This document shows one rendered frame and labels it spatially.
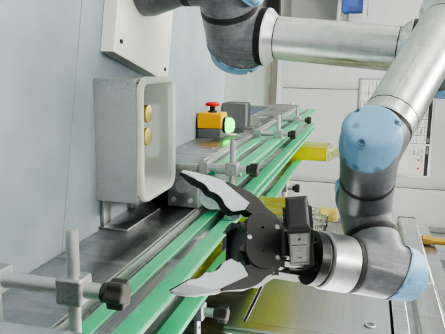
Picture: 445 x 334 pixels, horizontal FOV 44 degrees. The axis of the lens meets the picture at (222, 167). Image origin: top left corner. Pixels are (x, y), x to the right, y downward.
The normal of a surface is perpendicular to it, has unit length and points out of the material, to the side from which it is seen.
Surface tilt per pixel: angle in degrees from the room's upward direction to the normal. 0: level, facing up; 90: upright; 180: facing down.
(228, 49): 95
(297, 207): 87
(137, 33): 0
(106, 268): 90
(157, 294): 90
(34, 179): 0
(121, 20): 0
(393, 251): 61
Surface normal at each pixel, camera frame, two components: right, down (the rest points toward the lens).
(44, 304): 0.01, -0.98
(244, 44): -0.36, 0.43
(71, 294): -0.25, 0.18
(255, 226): 0.36, -0.44
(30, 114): 0.97, 0.06
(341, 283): 0.14, 0.56
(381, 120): -0.15, -0.64
